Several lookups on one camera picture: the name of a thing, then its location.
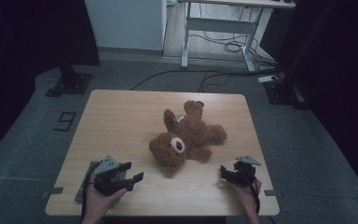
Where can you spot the white cabinet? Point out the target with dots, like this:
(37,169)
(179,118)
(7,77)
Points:
(124,21)

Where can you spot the white metal frame desk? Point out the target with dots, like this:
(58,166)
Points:
(220,25)

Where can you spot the black curtain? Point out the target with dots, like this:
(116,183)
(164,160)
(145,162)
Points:
(338,77)
(28,62)

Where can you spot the person's right hand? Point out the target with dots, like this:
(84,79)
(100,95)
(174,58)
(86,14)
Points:
(248,196)

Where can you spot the white power strip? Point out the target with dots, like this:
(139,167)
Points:
(268,79)

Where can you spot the grey tape piece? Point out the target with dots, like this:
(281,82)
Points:
(272,193)
(53,191)

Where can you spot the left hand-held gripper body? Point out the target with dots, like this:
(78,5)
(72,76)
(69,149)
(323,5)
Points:
(105,183)

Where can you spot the brown teddy bear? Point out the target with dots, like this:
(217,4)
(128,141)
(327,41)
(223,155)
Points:
(192,130)

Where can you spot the black stand base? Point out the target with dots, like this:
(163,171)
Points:
(71,84)
(284,93)

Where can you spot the grey knitted doll garment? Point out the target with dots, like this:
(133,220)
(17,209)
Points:
(79,196)

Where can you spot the person's left hand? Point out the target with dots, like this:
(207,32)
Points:
(98,202)

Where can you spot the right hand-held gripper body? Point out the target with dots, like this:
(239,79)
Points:
(244,174)

